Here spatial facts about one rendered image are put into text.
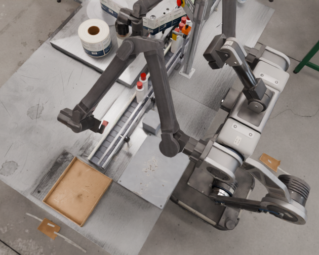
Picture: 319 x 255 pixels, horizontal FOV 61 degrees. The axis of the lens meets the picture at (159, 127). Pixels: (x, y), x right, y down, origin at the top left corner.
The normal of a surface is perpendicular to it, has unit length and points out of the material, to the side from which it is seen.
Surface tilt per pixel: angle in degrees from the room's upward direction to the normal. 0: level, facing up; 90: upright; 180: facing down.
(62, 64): 0
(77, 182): 0
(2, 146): 0
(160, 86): 49
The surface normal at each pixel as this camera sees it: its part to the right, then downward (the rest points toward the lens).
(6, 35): 0.04, -0.38
